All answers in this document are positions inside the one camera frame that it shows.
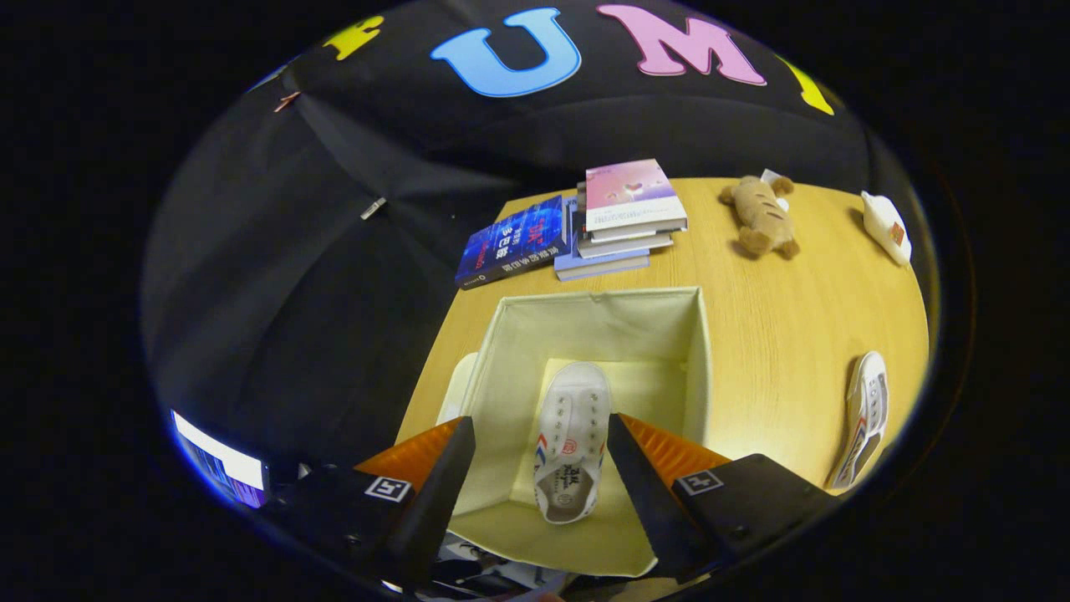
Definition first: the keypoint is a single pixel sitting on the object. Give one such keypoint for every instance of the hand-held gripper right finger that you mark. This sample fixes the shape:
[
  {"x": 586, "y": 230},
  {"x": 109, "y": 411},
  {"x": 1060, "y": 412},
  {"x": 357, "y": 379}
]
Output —
[{"x": 648, "y": 502}]

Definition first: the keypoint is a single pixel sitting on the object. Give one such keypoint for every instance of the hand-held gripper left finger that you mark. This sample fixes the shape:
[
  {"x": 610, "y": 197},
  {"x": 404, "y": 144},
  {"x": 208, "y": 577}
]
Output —
[{"x": 435, "y": 502}]

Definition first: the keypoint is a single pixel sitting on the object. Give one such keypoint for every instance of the white canvas shoe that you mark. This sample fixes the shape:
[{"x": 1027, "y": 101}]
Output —
[
  {"x": 568, "y": 435},
  {"x": 865, "y": 410}
]

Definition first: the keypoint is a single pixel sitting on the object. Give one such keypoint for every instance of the cream fabric storage box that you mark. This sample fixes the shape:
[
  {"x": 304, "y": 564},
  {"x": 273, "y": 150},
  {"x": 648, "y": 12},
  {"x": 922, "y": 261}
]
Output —
[{"x": 602, "y": 334}]

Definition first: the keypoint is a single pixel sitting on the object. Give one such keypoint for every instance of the computer monitor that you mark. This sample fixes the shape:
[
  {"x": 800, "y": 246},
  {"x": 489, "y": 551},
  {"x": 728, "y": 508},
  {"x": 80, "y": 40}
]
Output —
[{"x": 221, "y": 468}]

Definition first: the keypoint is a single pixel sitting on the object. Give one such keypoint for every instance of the pale blue book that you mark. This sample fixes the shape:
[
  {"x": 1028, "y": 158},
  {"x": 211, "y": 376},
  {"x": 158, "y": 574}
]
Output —
[{"x": 598, "y": 265}]

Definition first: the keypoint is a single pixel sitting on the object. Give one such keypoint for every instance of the black backdrop cloth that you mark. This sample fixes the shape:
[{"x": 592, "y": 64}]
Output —
[{"x": 292, "y": 293}]

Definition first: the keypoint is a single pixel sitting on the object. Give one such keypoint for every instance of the dark blue book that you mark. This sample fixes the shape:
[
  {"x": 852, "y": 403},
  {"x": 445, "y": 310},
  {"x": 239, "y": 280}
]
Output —
[{"x": 510, "y": 242}]

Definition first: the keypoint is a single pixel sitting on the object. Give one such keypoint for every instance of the silver clip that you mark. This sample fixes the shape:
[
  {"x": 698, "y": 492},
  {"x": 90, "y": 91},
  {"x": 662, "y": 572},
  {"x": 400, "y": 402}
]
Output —
[{"x": 373, "y": 208}]

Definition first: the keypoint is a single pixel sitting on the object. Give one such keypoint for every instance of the brown bread plush toy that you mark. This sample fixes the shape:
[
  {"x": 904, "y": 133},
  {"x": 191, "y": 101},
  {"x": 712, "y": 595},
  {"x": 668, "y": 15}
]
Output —
[{"x": 762, "y": 217}]

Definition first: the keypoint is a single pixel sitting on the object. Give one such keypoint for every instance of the white plush toy red label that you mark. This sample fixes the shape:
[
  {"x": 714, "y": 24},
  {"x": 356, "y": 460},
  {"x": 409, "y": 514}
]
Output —
[{"x": 882, "y": 221}]

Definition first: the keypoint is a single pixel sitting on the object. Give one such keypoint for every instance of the copper clip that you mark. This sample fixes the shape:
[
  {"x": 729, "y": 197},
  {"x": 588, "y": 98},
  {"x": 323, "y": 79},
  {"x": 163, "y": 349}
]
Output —
[{"x": 287, "y": 101}]

